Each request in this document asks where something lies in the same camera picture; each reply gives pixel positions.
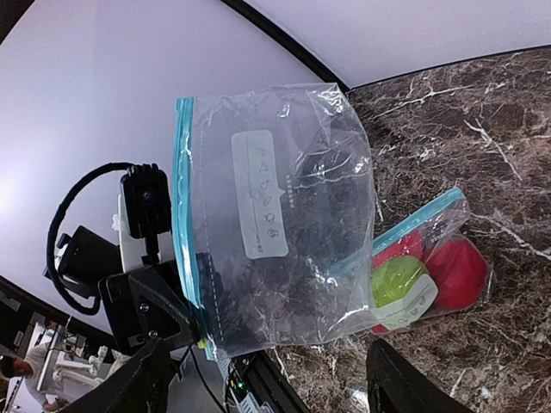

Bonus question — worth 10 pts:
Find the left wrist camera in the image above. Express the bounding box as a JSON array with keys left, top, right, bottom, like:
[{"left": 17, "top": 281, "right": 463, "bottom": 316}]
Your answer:
[{"left": 112, "top": 163, "right": 176, "bottom": 274}]

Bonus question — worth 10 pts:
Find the red tomato with stem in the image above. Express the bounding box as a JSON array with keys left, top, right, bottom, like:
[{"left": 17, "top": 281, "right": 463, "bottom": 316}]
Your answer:
[{"left": 372, "top": 231, "right": 424, "bottom": 268}]

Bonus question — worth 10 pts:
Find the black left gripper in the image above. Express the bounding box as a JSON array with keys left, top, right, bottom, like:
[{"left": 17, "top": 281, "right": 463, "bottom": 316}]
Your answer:
[{"left": 98, "top": 264, "right": 200, "bottom": 355}]

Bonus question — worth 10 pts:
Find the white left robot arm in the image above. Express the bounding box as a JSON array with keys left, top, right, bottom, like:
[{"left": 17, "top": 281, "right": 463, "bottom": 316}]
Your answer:
[{"left": 46, "top": 163, "right": 201, "bottom": 355}]

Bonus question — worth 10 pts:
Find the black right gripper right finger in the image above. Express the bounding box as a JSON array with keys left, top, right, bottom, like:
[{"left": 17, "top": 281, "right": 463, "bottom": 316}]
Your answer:
[{"left": 366, "top": 339, "right": 471, "bottom": 413}]

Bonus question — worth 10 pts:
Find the black front table rail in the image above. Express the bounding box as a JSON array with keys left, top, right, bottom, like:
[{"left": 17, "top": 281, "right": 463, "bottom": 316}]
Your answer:
[{"left": 220, "top": 351, "right": 310, "bottom": 413}]

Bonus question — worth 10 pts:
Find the clear zip bag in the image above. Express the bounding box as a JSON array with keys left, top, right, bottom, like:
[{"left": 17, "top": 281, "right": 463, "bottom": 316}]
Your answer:
[
  {"left": 370, "top": 188, "right": 494, "bottom": 335},
  {"left": 172, "top": 83, "right": 375, "bottom": 361}
]

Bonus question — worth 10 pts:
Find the green pear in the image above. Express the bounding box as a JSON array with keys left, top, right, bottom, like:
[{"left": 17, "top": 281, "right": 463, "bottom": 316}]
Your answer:
[{"left": 371, "top": 256, "right": 429, "bottom": 307}]

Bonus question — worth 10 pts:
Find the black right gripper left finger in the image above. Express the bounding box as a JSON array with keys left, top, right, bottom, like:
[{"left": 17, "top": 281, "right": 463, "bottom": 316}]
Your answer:
[{"left": 62, "top": 338, "right": 174, "bottom": 413}]

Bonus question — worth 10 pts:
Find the black left frame post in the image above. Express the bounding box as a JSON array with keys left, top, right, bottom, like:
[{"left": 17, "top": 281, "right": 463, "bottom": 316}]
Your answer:
[{"left": 221, "top": 0, "right": 351, "bottom": 93}]

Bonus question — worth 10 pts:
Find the red wrinkled fruit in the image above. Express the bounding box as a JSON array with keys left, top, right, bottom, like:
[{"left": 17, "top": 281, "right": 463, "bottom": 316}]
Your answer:
[{"left": 424, "top": 237, "right": 488, "bottom": 310}]

